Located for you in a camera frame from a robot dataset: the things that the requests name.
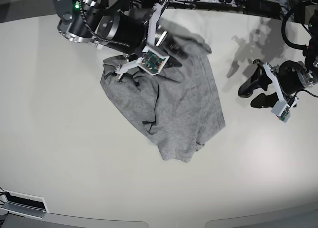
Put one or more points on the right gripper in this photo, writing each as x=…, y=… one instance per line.
x=130, y=29

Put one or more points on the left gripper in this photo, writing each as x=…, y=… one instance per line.
x=292, y=77

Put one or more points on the grey t-shirt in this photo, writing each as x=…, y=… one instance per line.
x=179, y=109

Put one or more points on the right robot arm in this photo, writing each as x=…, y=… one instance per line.
x=79, y=19

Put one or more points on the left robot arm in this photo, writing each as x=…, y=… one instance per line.
x=309, y=50

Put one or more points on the black power adapter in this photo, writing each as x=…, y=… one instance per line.
x=263, y=8

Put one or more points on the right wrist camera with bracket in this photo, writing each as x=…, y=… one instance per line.
x=151, y=59

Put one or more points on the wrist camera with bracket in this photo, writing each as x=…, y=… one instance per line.
x=284, y=104
x=151, y=59

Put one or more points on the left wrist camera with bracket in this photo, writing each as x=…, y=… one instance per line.
x=284, y=104

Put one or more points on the grey cable tray box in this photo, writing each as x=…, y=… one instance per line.
x=23, y=204

